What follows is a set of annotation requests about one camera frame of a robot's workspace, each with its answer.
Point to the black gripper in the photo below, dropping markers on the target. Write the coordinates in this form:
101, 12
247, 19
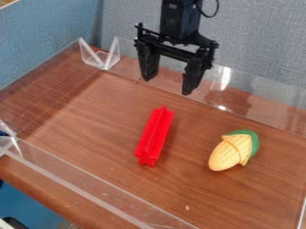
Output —
153, 44

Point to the yellow toy corn cob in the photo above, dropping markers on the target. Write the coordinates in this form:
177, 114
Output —
236, 148

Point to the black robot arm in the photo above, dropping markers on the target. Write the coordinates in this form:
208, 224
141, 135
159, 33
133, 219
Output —
180, 18

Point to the red star-shaped plastic block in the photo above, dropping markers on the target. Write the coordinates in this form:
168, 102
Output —
151, 142

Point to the clear acrylic corner bracket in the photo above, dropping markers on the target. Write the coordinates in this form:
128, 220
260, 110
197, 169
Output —
101, 60

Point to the clear acrylic back wall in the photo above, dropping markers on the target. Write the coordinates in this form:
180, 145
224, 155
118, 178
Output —
253, 97

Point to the clear acrylic wall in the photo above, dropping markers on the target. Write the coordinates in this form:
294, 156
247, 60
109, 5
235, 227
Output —
253, 97
102, 193

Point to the clear acrylic front wall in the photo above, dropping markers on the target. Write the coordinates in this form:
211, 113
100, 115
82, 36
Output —
102, 193

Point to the clear acrylic left bracket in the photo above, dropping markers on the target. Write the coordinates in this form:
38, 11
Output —
8, 140

